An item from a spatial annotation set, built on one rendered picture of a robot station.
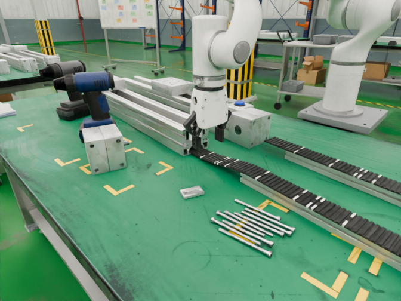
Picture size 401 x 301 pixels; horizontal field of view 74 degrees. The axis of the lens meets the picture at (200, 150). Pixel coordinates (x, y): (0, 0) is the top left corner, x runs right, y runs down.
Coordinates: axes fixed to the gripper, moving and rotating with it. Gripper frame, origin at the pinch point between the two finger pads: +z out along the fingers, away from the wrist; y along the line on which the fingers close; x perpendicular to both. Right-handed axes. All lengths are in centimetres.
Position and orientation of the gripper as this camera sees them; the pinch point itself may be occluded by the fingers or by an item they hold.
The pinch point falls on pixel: (208, 141)
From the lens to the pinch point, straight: 75.7
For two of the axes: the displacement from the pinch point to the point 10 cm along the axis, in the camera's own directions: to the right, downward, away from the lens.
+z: 0.0, 9.0, 4.4
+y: 7.7, -2.8, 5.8
